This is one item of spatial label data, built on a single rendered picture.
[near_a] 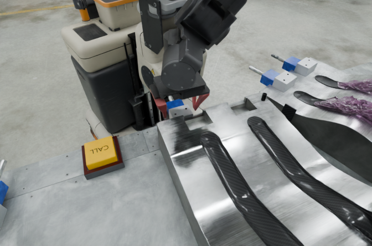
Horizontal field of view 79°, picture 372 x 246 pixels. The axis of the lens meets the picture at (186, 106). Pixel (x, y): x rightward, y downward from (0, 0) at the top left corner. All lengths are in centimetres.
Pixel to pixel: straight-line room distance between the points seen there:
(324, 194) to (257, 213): 11
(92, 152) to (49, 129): 138
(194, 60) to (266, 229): 26
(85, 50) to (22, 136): 112
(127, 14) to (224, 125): 70
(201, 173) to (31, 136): 161
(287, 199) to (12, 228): 48
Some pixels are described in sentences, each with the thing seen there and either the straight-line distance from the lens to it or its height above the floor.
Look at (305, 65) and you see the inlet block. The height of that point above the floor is 88.
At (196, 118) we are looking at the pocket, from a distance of 50.
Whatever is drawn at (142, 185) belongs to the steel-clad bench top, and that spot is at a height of 80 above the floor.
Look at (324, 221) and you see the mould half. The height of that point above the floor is 92.
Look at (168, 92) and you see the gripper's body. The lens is 46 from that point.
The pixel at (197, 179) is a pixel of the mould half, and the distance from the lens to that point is 40.
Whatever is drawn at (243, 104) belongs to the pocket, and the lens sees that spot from 55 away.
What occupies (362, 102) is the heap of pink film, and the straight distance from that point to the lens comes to 61.
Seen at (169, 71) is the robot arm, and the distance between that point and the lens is 36.
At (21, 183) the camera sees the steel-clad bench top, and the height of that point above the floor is 80.
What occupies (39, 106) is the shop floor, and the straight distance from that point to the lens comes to 212.
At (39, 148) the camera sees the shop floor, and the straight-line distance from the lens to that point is 181.
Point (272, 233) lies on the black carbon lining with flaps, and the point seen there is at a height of 90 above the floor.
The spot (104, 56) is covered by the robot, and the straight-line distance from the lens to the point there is 99.
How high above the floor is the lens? 124
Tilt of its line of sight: 44 degrees down
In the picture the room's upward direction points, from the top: straight up
